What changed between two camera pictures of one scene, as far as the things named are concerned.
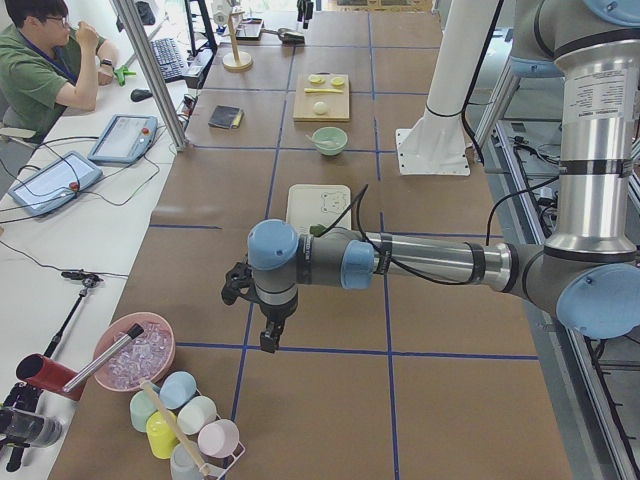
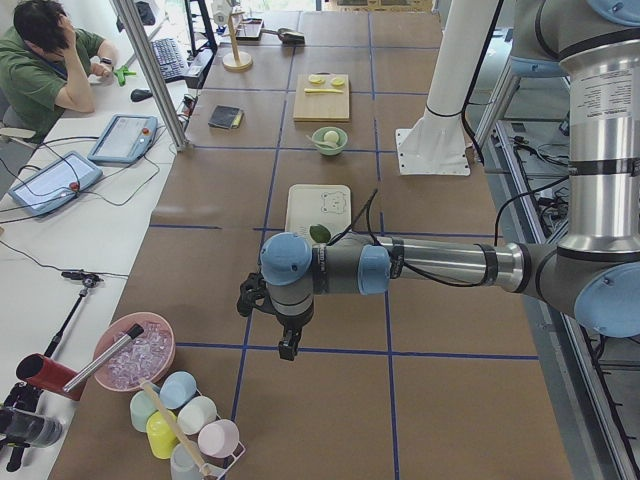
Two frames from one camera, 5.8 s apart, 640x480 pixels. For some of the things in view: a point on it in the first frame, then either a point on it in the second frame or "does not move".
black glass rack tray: (250, 29) does not move
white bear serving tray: (318, 204) does not move
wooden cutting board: (321, 97) does not move
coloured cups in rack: (216, 441) does not move
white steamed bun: (320, 108) to (331, 136)
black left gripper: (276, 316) to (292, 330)
